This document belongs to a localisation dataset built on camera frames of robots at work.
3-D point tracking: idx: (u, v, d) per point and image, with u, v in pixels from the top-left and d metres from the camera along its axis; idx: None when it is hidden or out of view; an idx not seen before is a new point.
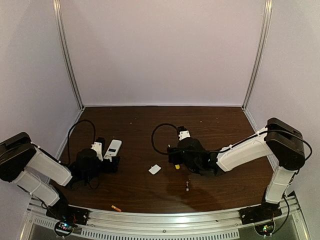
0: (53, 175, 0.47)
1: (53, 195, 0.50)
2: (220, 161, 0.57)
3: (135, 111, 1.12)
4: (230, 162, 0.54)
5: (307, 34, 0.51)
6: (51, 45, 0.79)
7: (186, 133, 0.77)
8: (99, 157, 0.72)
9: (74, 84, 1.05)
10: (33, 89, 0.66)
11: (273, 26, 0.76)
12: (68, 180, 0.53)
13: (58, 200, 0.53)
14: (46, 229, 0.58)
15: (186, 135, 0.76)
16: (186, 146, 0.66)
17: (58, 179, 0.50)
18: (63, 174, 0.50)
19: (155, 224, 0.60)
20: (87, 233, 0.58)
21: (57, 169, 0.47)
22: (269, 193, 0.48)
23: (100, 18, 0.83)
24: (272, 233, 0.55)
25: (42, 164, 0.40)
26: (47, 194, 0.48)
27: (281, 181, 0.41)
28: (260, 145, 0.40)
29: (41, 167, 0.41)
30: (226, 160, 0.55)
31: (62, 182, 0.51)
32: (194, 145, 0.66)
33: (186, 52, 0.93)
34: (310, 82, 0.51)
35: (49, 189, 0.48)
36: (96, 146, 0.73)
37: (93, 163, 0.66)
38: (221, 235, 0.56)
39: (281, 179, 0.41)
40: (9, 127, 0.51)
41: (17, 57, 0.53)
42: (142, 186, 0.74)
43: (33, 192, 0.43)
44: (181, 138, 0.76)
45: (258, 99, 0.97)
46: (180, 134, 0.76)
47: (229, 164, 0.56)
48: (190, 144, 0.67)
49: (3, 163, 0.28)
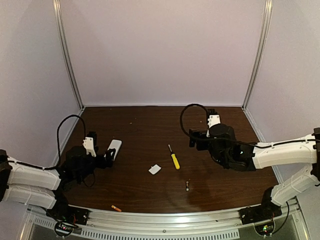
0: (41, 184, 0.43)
1: (49, 200, 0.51)
2: (255, 157, 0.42)
3: (135, 111, 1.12)
4: (267, 161, 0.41)
5: (306, 34, 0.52)
6: (50, 45, 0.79)
7: (217, 119, 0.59)
8: (91, 154, 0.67)
9: (74, 84, 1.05)
10: (33, 89, 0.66)
11: (273, 26, 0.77)
12: (59, 183, 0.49)
13: (56, 201, 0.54)
14: (47, 229, 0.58)
15: (217, 120, 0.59)
16: (222, 132, 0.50)
17: (47, 185, 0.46)
18: (52, 180, 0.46)
19: (155, 224, 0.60)
20: (87, 233, 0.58)
21: (44, 177, 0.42)
22: (281, 193, 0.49)
23: (100, 18, 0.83)
24: (272, 233, 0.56)
25: (24, 178, 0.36)
26: (43, 200, 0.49)
27: (299, 187, 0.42)
28: (307, 153, 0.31)
29: (24, 181, 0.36)
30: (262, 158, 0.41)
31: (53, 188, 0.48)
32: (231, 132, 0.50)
33: (186, 52, 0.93)
34: (311, 82, 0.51)
35: (43, 195, 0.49)
36: (87, 141, 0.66)
37: (85, 161, 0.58)
38: (221, 235, 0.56)
39: (300, 185, 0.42)
40: (9, 127, 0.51)
41: (16, 57, 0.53)
42: (142, 186, 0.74)
43: (28, 202, 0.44)
44: (209, 123, 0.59)
45: (258, 99, 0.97)
46: (209, 118, 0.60)
47: (264, 162, 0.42)
48: (227, 130, 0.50)
49: None
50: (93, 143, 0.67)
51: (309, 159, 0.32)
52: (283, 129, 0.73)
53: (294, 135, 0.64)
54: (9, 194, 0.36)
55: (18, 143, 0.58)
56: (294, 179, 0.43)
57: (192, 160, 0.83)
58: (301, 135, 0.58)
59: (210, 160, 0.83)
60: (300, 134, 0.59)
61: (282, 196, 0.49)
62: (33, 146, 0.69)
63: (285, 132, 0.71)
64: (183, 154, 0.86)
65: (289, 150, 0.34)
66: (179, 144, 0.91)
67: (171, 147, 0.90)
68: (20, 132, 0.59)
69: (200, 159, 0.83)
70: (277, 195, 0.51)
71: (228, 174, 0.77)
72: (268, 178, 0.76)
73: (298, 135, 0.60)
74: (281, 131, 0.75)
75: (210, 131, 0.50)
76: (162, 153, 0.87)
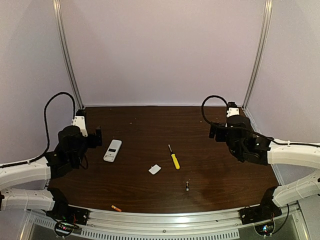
0: (31, 177, 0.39)
1: (46, 201, 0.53)
2: (272, 151, 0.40)
3: (135, 111, 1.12)
4: (282, 157, 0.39)
5: (307, 34, 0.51)
6: (50, 45, 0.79)
7: (236, 111, 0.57)
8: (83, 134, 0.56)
9: (74, 84, 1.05)
10: (32, 89, 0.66)
11: (273, 26, 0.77)
12: (51, 171, 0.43)
13: (55, 202, 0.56)
14: (46, 229, 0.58)
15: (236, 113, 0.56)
16: (238, 122, 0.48)
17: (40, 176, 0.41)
18: (40, 171, 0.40)
19: (155, 224, 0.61)
20: (87, 233, 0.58)
21: (31, 170, 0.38)
22: (285, 193, 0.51)
23: (100, 17, 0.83)
24: (272, 233, 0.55)
25: (10, 180, 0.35)
26: (42, 202, 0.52)
27: (301, 192, 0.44)
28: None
29: (11, 182, 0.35)
30: (279, 154, 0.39)
31: (46, 178, 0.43)
32: (246, 123, 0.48)
33: (186, 52, 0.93)
34: (311, 82, 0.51)
35: (41, 198, 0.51)
36: (78, 121, 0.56)
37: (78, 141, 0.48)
38: (221, 235, 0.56)
39: (302, 190, 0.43)
40: (9, 126, 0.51)
41: (16, 57, 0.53)
42: (142, 186, 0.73)
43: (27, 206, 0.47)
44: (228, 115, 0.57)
45: (258, 99, 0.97)
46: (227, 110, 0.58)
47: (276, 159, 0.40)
48: (243, 121, 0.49)
49: None
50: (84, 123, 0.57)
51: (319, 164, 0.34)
52: (283, 129, 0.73)
53: (294, 134, 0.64)
54: (6, 202, 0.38)
55: (18, 143, 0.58)
56: (300, 183, 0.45)
57: (192, 160, 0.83)
58: (301, 135, 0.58)
59: (210, 160, 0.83)
60: (300, 133, 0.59)
61: (285, 197, 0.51)
62: (33, 146, 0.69)
63: (285, 131, 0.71)
64: (183, 154, 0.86)
65: (308, 153, 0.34)
66: (179, 144, 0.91)
67: (171, 147, 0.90)
68: (20, 131, 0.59)
69: (200, 159, 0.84)
70: (282, 195, 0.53)
71: (228, 174, 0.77)
72: (268, 178, 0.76)
73: (299, 134, 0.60)
74: (281, 131, 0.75)
75: (228, 120, 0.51)
76: (162, 153, 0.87)
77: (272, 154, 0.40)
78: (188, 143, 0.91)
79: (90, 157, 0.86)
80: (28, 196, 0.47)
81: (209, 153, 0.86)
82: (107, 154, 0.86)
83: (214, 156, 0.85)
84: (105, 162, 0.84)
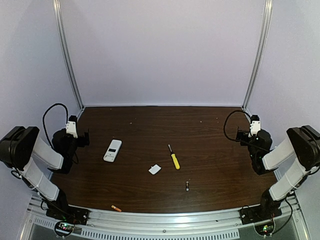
0: (50, 159, 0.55)
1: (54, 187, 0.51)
2: (266, 157, 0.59)
3: (135, 111, 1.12)
4: (272, 160, 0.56)
5: (307, 33, 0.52)
6: (50, 44, 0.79)
7: (258, 124, 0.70)
8: (73, 134, 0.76)
9: (74, 84, 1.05)
10: (33, 89, 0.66)
11: (273, 26, 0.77)
12: (61, 164, 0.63)
13: (59, 193, 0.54)
14: (46, 230, 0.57)
15: (258, 126, 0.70)
16: (262, 138, 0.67)
17: (55, 163, 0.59)
18: (56, 157, 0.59)
19: (155, 224, 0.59)
20: (87, 233, 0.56)
21: (51, 151, 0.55)
22: (276, 188, 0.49)
23: (101, 18, 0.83)
24: (272, 233, 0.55)
25: (42, 151, 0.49)
26: (49, 187, 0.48)
27: (289, 179, 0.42)
28: (286, 145, 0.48)
29: (42, 154, 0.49)
30: (270, 158, 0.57)
31: (59, 166, 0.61)
32: (268, 142, 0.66)
33: (186, 52, 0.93)
34: (310, 83, 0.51)
35: (48, 182, 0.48)
36: (69, 125, 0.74)
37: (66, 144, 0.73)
38: (221, 235, 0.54)
39: (291, 175, 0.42)
40: (10, 128, 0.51)
41: (17, 57, 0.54)
42: (142, 186, 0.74)
43: (39, 187, 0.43)
44: (252, 128, 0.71)
45: (258, 99, 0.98)
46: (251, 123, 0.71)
47: (270, 163, 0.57)
48: (267, 139, 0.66)
49: (22, 139, 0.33)
50: (75, 127, 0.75)
51: (289, 151, 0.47)
52: (281, 130, 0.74)
53: None
54: (31, 165, 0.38)
55: None
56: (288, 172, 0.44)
57: (192, 160, 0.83)
58: None
59: (210, 160, 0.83)
60: None
61: (278, 189, 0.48)
62: None
63: (283, 132, 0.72)
64: (183, 154, 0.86)
65: (281, 146, 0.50)
66: (178, 144, 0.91)
67: (171, 147, 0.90)
68: None
69: (200, 159, 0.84)
70: (274, 194, 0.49)
71: (229, 174, 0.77)
72: (268, 178, 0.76)
73: None
74: (281, 131, 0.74)
75: (258, 133, 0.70)
76: (162, 153, 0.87)
77: (266, 159, 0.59)
78: (188, 143, 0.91)
79: (90, 157, 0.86)
80: (41, 173, 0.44)
81: (210, 153, 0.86)
82: (107, 154, 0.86)
83: (214, 156, 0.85)
84: (105, 162, 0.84)
